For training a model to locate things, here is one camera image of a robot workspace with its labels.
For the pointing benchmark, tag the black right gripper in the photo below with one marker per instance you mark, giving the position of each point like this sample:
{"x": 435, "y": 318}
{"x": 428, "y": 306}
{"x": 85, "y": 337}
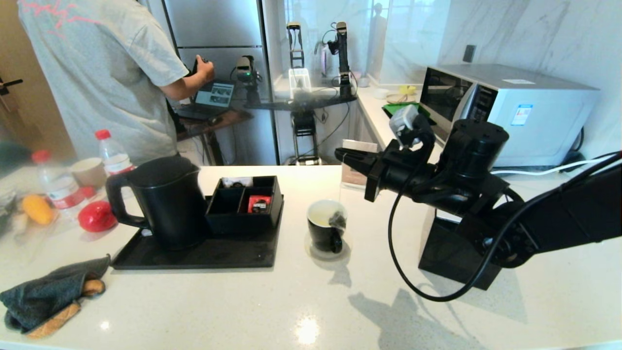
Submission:
{"x": 403, "y": 170}

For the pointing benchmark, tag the black electric kettle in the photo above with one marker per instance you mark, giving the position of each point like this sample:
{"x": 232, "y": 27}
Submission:
{"x": 167, "y": 204}

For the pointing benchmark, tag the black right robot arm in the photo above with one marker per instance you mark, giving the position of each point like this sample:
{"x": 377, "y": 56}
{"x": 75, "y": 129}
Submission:
{"x": 559, "y": 218}

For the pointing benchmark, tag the pink QR code sign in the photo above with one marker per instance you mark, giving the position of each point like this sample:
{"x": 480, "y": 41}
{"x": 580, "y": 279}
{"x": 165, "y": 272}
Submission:
{"x": 352, "y": 177}

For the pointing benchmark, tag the green mat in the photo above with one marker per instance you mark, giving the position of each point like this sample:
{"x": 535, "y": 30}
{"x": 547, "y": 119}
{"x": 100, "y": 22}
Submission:
{"x": 391, "y": 108}

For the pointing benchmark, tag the white bowl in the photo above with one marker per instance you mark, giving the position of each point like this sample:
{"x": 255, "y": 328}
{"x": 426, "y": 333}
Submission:
{"x": 381, "y": 93}

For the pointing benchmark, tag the beige plate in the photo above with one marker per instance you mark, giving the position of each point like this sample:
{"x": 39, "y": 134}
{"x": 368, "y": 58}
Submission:
{"x": 396, "y": 98}

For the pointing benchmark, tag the black mug white inside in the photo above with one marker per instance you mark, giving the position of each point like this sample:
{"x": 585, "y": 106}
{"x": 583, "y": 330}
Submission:
{"x": 320, "y": 238}

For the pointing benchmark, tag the yellow bowl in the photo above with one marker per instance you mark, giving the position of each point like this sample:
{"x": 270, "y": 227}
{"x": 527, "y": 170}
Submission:
{"x": 407, "y": 89}

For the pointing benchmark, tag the round translucent coaster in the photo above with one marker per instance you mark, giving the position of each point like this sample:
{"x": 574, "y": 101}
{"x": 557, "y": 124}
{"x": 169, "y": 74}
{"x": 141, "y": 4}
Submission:
{"x": 309, "y": 249}

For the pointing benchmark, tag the red sachet packet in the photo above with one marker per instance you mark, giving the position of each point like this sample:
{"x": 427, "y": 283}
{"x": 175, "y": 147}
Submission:
{"x": 253, "y": 203}

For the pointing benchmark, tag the white sachet packet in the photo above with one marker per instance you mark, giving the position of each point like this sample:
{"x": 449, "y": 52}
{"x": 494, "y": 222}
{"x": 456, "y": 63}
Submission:
{"x": 238, "y": 183}

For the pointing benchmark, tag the black tissue box white lid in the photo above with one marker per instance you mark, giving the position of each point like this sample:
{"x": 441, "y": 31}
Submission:
{"x": 447, "y": 257}

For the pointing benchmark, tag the brown wooden desk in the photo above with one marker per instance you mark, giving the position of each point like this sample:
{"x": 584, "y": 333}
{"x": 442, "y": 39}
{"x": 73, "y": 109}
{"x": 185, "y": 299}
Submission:
{"x": 214, "y": 125}

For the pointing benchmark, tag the black compartment organizer box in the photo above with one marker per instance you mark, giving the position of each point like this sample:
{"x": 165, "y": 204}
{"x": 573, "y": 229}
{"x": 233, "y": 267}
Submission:
{"x": 223, "y": 226}

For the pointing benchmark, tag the open laptop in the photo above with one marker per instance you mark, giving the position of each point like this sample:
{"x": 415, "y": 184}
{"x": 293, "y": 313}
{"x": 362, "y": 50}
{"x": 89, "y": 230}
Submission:
{"x": 216, "y": 95}

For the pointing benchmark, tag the silver microwave oven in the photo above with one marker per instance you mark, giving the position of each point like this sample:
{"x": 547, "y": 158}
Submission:
{"x": 534, "y": 125}

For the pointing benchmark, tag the black serving tray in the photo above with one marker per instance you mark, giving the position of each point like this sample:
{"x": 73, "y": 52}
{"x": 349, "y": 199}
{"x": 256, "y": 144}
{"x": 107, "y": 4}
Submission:
{"x": 204, "y": 255}

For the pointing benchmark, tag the clear water bottle red cap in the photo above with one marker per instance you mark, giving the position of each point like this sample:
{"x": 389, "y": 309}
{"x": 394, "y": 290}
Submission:
{"x": 114, "y": 160}
{"x": 60, "y": 189}

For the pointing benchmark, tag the red round fruit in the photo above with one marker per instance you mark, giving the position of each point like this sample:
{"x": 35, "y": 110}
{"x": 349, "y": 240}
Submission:
{"x": 96, "y": 218}

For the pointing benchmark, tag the beige paper cup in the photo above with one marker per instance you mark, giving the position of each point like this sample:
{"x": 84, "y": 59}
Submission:
{"x": 87, "y": 172}

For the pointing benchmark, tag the person in gray t-shirt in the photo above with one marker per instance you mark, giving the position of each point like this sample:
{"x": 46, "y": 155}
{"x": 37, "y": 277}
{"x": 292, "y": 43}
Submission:
{"x": 97, "y": 73}

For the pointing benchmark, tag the orange fruit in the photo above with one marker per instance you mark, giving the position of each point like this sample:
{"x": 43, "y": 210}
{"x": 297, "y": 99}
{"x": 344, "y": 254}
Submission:
{"x": 38, "y": 210}

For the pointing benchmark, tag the dark oven mitt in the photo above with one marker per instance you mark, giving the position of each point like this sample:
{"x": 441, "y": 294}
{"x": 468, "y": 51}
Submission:
{"x": 43, "y": 296}

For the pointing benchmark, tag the brown cork pad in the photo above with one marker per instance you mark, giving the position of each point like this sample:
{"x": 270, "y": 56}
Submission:
{"x": 53, "y": 321}

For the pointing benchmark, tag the dark wall socket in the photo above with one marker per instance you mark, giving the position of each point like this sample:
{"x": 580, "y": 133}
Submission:
{"x": 469, "y": 53}

